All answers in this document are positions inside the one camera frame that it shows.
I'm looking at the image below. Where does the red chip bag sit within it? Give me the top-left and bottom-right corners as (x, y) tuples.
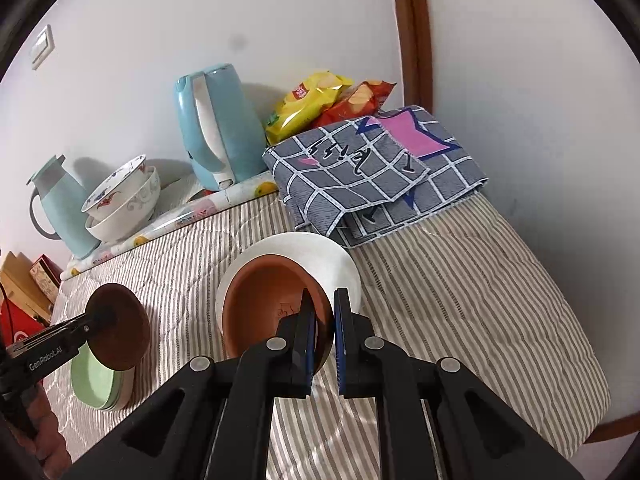
(312, 79), (398, 130)

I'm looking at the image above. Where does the striped quilted tablecloth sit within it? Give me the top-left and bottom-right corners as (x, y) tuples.
(42, 192), (611, 480)

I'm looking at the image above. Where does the yellow chip bag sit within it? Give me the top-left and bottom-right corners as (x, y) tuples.
(264, 72), (354, 146)

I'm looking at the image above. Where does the light green plate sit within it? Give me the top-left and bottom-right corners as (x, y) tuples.
(69, 342), (127, 411)

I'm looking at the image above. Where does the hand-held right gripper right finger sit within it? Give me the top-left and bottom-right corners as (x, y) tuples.
(333, 287), (585, 480)

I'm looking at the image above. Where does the brown wooden baseboard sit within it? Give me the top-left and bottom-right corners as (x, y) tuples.
(584, 409), (640, 444)

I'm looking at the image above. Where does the light blue electric kettle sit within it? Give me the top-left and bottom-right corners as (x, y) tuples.
(173, 63), (266, 192)

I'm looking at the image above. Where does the patterned brown box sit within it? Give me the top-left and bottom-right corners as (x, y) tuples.
(29, 254), (64, 304)

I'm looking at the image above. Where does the floral patterned bowl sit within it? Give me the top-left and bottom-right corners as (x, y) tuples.
(81, 154), (149, 221)

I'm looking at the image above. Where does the pink plate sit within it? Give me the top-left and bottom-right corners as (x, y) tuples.
(102, 367), (136, 412)

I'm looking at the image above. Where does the light blue thermos jug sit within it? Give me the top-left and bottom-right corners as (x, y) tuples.
(27, 154), (101, 260)

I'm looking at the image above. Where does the large white bowl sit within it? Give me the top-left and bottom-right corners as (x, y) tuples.
(215, 232), (361, 337)

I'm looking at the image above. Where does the person's left hand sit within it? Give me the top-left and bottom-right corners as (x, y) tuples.
(20, 382), (72, 480)

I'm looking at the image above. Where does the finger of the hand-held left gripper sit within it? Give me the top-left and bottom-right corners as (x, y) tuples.
(7, 310), (101, 357)

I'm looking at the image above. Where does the white light switch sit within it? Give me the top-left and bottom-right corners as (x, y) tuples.
(29, 24), (55, 71)

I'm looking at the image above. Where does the floral table mat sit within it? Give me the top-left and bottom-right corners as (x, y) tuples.
(60, 182), (279, 281)

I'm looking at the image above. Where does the small brown clay bowl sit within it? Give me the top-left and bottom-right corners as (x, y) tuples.
(221, 254), (334, 379)
(85, 283), (151, 372)

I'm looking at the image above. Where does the white bowl with grey pattern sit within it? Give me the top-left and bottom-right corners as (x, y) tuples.
(84, 165), (162, 243)

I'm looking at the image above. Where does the grey checked cloth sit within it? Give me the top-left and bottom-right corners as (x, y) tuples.
(262, 104), (489, 250)

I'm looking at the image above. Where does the brown wooden door frame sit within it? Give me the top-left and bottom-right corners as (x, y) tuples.
(385, 0), (434, 117)

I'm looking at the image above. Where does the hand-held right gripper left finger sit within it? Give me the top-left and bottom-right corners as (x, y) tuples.
(64, 287), (322, 480)

